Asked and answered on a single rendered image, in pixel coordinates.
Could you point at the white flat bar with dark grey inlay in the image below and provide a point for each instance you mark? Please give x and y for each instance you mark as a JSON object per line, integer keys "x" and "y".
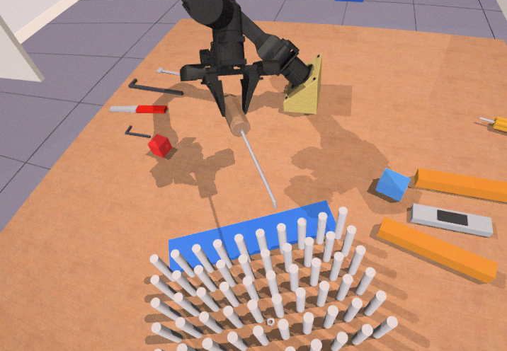
{"x": 447, "y": 219}

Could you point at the orange long bar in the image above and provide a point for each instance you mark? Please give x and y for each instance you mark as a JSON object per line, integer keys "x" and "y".
{"x": 452, "y": 256}
{"x": 461, "y": 184}

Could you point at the white forked hook tool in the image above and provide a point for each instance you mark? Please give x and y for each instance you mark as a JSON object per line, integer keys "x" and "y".
{"x": 160, "y": 70}

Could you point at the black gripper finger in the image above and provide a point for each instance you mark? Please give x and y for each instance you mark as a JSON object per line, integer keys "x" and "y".
{"x": 216, "y": 90}
{"x": 248, "y": 87}

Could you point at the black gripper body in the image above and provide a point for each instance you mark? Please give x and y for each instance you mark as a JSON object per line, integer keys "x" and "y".
{"x": 229, "y": 52}

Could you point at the blue block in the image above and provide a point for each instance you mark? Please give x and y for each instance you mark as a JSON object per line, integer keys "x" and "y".
{"x": 393, "y": 184}

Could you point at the yellow-handled screwdriver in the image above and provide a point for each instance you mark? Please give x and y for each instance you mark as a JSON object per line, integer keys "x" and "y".
{"x": 498, "y": 123}

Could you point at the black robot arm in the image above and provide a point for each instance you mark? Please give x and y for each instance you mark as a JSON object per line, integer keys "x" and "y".
{"x": 223, "y": 15}

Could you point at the red cube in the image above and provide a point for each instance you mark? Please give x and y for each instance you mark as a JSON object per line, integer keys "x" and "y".
{"x": 159, "y": 145}

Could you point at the blue flat strip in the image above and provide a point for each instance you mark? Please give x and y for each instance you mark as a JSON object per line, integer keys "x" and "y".
{"x": 248, "y": 229}

